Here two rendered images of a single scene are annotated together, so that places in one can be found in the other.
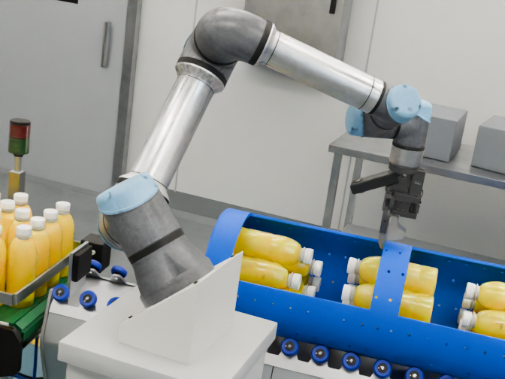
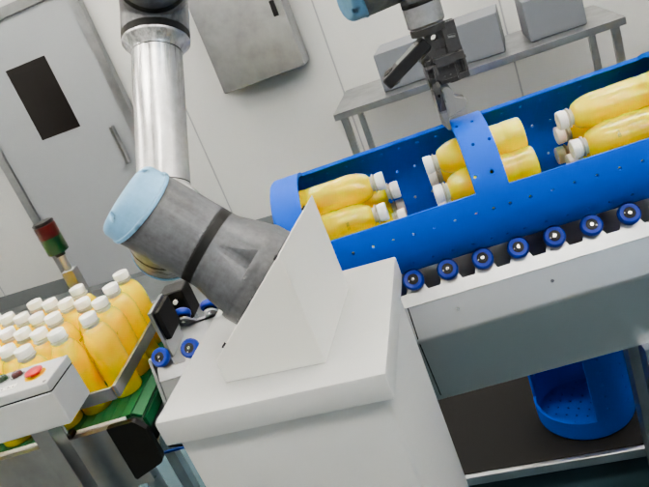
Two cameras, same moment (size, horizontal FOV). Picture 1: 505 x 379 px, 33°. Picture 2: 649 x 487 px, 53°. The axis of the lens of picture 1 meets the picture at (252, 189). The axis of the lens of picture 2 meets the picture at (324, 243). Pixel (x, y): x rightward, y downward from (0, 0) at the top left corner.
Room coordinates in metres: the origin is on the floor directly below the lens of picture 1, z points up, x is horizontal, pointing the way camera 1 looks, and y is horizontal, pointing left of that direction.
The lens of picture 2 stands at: (0.65, 0.03, 1.58)
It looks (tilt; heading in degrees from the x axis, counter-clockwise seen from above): 21 degrees down; 359
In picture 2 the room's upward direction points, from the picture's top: 22 degrees counter-clockwise
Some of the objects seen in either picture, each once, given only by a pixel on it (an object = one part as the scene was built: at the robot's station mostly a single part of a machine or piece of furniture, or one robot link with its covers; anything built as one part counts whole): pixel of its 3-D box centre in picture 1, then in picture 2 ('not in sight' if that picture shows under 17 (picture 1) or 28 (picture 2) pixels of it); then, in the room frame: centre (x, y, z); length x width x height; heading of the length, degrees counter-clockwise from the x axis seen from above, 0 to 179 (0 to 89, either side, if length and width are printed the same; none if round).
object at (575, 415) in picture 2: not in sight; (554, 289); (2.24, -0.57, 0.59); 0.28 x 0.28 x 0.88
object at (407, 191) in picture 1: (403, 189); (438, 54); (1.94, -0.35, 1.37); 0.09 x 0.08 x 0.12; 78
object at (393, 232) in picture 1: (392, 234); (453, 106); (1.93, -0.34, 1.27); 0.06 x 0.03 x 0.09; 78
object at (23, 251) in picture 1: (21, 268); (109, 356); (2.03, 0.56, 1.00); 0.07 x 0.07 x 0.19
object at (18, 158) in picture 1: (19, 145); (55, 245); (2.53, 0.73, 1.18); 0.06 x 0.06 x 0.16
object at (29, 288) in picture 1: (51, 271); (144, 342); (2.11, 0.50, 0.96); 0.40 x 0.01 x 0.03; 168
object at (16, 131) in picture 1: (19, 129); (46, 230); (2.53, 0.73, 1.23); 0.06 x 0.06 x 0.04
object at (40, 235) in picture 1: (35, 259); (120, 338); (2.11, 0.54, 1.00); 0.07 x 0.07 x 0.19
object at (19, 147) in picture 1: (19, 144); (54, 243); (2.53, 0.73, 1.18); 0.06 x 0.06 x 0.05
